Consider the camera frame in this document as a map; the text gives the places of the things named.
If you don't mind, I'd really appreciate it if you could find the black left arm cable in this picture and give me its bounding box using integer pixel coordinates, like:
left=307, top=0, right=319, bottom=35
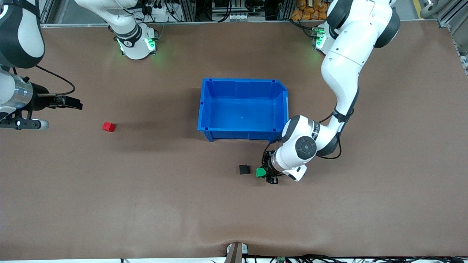
left=263, top=109, right=344, bottom=160

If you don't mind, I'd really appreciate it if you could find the metal table edge clamp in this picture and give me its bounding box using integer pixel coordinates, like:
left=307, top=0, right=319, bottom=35
left=226, top=242, right=249, bottom=263

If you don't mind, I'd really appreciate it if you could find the brown table mat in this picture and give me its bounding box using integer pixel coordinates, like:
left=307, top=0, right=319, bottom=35
left=0, top=20, right=468, bottom=260

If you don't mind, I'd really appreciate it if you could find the aluminium frame profile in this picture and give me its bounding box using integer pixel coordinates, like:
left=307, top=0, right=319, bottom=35
left=277, top=0, right=295, bottom=20
left=175, top=0, right=196, bottom=22
left=437, top=0, right=468, bottom=76
left=38, top=0, right=55, bottom=27

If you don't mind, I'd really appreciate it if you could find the blue plastic storage bin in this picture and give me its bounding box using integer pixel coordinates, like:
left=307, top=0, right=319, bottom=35
left=197, top=78, right=290, bottom=144

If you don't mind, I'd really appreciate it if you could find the bag of orange items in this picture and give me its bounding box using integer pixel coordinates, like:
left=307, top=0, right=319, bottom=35
left=291, top=0, right=330, bottom=21

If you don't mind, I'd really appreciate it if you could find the black control unit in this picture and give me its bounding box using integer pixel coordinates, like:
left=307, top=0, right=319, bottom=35
left=211, top=0, right=267, bottom=22

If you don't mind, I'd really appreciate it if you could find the white power strip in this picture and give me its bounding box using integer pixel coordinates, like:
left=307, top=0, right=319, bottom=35
left=146, top=4, right=172, bottom=17

